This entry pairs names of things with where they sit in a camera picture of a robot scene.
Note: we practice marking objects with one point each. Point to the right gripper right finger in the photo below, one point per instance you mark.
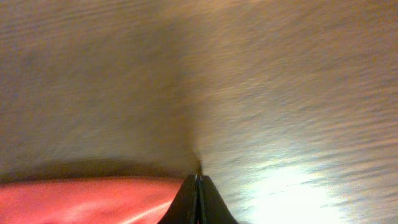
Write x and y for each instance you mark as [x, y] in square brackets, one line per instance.
[211, 207]

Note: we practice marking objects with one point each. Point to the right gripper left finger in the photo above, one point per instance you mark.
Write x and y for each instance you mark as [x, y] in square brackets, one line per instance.
[183, 209]

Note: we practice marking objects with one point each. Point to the salmon red t-shirt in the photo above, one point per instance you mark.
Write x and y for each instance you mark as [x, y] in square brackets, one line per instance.
[108, 200]

